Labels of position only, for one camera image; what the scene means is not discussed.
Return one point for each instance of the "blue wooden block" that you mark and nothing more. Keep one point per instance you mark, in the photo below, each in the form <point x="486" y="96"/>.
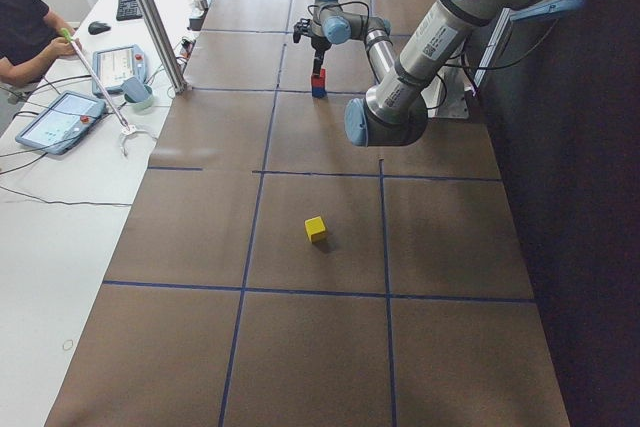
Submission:
<point x="318" y="91"/>

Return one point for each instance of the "far teach pendant tablet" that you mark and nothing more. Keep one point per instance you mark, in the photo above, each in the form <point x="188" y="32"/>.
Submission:
<point x="114" y="66"/>

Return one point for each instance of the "teach pendant tablet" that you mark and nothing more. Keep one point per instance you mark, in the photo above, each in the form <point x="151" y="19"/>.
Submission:
<point x="114" y="66"/>
<point x="63" y="124"/>

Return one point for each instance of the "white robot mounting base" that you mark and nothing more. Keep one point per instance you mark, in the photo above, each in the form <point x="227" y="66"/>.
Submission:
<point x="450" y="101"/>

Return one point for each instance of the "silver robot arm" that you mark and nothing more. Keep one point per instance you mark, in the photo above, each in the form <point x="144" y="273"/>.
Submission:
<point x="393" y="112"/>

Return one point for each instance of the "near teach pendant tablet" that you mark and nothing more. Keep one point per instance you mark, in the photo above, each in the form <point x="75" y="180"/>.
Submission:
<point x="63" y="124"/>

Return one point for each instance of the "long reacher grabber stick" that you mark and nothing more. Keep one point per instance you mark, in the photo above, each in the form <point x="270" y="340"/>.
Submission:
<point x="128" y="130"/>

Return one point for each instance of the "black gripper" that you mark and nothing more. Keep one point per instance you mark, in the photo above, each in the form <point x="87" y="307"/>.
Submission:
<point x="320" y="44"/>

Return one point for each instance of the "seated person black shirt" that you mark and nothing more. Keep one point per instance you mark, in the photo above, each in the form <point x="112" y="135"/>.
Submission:
<point x="31" y="41"/>

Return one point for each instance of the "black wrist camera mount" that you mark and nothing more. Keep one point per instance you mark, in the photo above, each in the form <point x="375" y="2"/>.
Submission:
<point x="301" y="29"/>

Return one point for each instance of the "red wooden block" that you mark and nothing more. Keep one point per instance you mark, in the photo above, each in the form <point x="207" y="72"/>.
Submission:
<point x="318" y="79"/>

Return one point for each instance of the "black computer mouse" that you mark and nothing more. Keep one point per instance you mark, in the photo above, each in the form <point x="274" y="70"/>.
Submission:
<point x="97" y="27"/>

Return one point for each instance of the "yellow wooden block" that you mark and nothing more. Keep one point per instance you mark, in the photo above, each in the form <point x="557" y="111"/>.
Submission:
<point x="315" y="229"/>

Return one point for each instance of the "black keyboard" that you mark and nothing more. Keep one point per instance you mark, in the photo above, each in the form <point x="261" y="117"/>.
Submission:
<point x="128" y="10"/>

